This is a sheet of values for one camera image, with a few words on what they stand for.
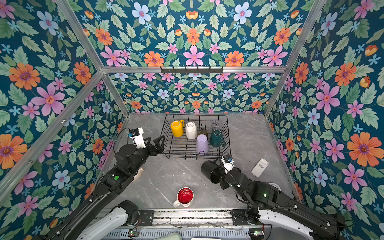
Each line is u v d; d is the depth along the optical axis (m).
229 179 0.47
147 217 0.74
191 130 0.95
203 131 1.04
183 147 0.99
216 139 0.93
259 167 0.91
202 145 0.88
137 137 0.61
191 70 0.93
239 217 0.72
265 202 0.47
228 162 0.59
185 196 0.78
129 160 0.52
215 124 1.01
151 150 0.62
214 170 0.65
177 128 0.98
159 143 0.66
